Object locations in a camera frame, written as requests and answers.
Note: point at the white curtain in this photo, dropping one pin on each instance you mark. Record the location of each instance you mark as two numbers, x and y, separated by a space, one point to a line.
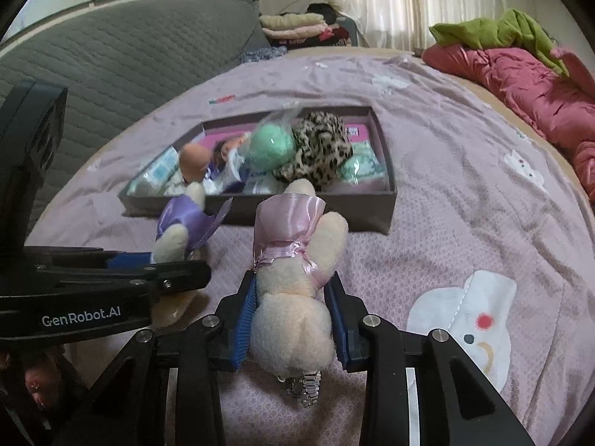
418 0

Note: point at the green powder puff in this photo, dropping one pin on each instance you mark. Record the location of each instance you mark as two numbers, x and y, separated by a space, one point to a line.
272 146

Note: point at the pink book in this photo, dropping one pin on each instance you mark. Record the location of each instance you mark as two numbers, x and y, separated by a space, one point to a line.
361 130

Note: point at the cartoon figure packet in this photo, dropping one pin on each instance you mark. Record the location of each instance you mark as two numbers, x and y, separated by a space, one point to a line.
227 158

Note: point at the leopard print scarf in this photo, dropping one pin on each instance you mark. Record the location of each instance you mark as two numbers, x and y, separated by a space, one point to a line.
320 148

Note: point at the beige folded garment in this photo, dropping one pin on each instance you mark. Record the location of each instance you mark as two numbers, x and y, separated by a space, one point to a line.
290 21

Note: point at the red patterned garment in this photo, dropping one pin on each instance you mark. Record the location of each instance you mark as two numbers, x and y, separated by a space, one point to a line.
334 36

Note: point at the blue tissue pack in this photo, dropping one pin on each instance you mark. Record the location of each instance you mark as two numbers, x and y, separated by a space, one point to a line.
155 172

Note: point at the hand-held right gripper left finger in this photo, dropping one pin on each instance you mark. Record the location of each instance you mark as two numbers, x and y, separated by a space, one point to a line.
244 325

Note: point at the pink folded garment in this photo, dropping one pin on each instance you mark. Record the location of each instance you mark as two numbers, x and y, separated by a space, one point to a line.
295 32

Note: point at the pink quilt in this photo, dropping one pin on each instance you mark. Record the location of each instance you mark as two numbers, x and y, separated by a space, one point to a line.
534 88

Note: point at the green blanket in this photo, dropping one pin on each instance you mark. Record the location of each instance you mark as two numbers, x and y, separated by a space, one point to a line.
488 32

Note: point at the grey quilted headboard cover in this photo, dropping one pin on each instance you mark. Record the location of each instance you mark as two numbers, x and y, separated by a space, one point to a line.
130 65

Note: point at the black garment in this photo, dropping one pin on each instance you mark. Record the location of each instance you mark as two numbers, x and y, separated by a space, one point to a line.
323 9

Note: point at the plush bear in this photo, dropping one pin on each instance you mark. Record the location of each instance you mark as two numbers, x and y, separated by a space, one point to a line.
179 220
288 320

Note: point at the person's left hand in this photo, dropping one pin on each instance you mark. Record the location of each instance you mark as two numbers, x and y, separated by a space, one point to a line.
37 376

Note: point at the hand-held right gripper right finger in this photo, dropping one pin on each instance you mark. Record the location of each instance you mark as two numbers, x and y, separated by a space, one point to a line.
337 330

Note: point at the brown cardboard box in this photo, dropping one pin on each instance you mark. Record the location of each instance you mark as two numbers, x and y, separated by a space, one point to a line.
367 209

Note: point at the peach makeup sponge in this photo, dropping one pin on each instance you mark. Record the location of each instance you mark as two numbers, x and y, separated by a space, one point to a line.
197 162

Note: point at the blue patterned cloth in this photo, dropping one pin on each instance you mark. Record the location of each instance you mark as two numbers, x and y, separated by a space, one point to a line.
260 55

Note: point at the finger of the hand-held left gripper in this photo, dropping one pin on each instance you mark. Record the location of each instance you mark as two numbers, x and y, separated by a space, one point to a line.
181 276
130 259

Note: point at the green floral tissue pack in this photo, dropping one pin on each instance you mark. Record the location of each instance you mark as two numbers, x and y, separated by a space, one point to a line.
365 169

